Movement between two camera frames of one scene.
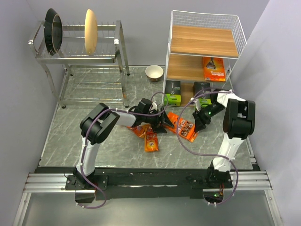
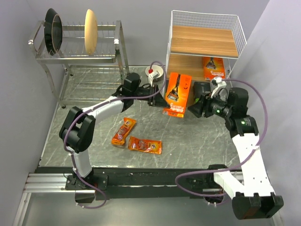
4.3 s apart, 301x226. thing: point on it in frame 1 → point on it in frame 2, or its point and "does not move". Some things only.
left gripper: (163, 118) → (157, 100)
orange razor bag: (141, 130) → (119, 138)
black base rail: (140, 183) does not move
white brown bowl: (154, 72) does not move
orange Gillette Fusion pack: (214, 69) does not move
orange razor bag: (151, 141) → (151, 146)
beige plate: (91, 31) does not move
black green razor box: (202, 91) does not move
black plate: (53, 31) does not move
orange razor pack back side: (182, 127) → (177, 94)
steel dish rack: (78, 78) does not move
